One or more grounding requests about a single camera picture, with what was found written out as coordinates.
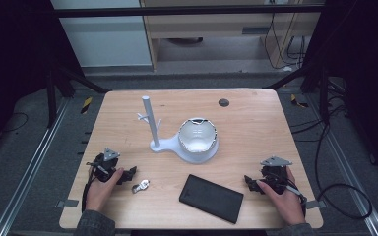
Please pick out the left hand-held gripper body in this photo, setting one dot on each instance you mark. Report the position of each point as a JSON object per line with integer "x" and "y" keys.
{"x": 106, "y": 167}

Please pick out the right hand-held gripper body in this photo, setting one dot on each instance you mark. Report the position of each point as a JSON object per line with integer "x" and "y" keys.
{"x": 274, "y": 175}

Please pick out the black leather wallet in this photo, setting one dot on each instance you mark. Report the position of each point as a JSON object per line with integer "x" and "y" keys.
{"x": 211, "y": 198}

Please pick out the person's left hand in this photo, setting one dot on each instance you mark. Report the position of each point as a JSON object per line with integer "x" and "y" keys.
{"x": 98, "y": 195}

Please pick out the white stand with pole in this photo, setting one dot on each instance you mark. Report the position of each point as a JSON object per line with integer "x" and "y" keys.
{"x": 152, "y": 124}

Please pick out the grey tape piece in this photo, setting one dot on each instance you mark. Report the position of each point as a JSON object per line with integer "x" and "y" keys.
{"x": 68, "y": 203}
{"x": 316, "y": 204}

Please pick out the black and yellow tape strip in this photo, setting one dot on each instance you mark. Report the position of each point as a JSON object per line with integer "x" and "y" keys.
{"x": 86, "y": 105}
{"x": 298, "y": 101}

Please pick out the grey table grommet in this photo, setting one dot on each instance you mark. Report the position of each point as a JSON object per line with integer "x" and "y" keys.
{"x": 223, "y": 102}

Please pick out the black metal stand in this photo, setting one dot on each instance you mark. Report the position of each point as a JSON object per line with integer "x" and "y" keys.
{"x": 324, "y": 95}
{"x": 51, "y": 95}

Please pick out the white cabinet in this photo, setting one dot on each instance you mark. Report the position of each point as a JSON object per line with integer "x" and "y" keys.
{"x": 105, "y": 39}

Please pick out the black curtain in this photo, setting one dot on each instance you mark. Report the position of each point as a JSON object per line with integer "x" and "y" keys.
{"x": 367, "y": 65}
{"x": 13, "y": 65}

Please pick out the light wooden desk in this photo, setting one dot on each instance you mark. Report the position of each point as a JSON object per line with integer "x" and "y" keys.
{"x": 210, "y": 26}

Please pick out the black horizontal bar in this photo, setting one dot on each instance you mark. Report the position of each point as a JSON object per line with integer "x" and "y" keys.
{"x": 177, "y": 11}

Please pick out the metal floor rail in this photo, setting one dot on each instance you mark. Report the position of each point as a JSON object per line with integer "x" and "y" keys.
{"x": 29, "y": 170}
{"x": 351, "y": 173}

